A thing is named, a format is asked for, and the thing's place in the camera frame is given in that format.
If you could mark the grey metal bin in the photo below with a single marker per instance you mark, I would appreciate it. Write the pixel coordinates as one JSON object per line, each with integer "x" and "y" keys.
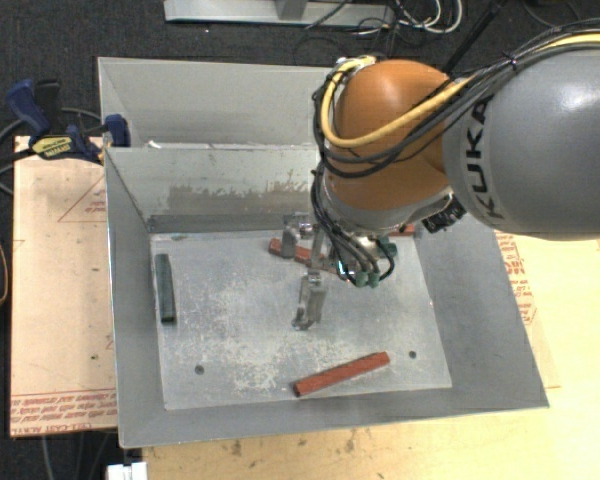
{"x": 240, "y": 318}

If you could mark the dark green flat block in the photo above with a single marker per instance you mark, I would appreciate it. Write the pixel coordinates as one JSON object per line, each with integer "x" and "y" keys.
{"x": 165, "y": 288}

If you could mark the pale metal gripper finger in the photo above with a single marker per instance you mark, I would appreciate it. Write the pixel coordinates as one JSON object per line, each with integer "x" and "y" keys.
{"x": 290, "y": 238}
{"x": 311, "y": 300}

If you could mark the brown cardboard board, red print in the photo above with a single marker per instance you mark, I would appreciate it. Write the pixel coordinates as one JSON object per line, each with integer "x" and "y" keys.
{"x": 60, "y": 288}

